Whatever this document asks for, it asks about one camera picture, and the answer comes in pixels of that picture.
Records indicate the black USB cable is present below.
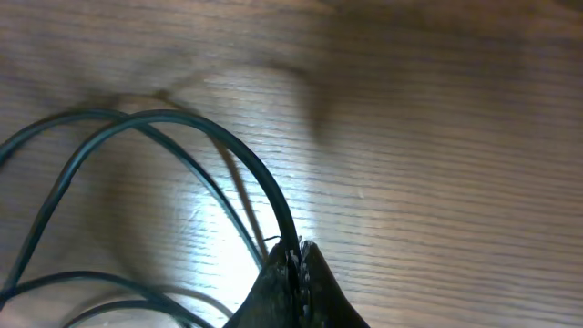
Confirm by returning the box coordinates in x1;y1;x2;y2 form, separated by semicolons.
0;108;302;328

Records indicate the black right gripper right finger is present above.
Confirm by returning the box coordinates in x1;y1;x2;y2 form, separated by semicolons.
299;241;370;328

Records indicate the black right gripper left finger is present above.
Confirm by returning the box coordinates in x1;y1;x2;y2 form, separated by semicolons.
224;242;295;328

